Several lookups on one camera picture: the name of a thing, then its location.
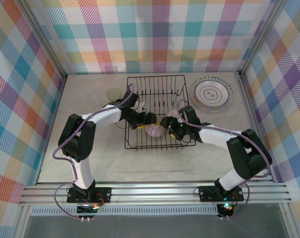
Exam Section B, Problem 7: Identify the aluminium corner post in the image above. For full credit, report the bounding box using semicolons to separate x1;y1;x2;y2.
18;0;68;80
240;0;286;75

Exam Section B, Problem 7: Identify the lavender translucent bowl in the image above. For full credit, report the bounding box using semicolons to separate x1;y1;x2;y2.
145;123;166;138

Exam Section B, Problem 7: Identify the white slotted cable duct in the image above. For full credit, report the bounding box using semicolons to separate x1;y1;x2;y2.
30;205;220;217

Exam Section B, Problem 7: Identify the black wire dish rack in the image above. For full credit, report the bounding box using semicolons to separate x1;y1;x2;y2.
124;74;197;150

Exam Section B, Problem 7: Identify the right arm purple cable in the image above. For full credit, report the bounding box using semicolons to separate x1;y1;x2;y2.
176;99;272;220

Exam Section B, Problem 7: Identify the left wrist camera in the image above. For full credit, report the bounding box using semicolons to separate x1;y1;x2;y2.
137;100;149;113

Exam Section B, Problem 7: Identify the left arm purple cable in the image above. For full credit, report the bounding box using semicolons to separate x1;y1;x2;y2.
52;84;141;221

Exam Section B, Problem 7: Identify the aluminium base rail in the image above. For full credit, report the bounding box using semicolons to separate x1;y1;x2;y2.
18;180;294;205

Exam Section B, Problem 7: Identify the frosted green cup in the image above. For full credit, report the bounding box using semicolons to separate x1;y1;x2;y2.
106;88;123;102

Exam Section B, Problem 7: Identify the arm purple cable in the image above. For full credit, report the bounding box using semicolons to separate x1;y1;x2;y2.
52;84;141;221
176;99;272;220

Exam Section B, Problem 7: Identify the aluminium frame leg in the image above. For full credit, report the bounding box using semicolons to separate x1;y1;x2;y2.
15;204;33;238
280;202;298;238

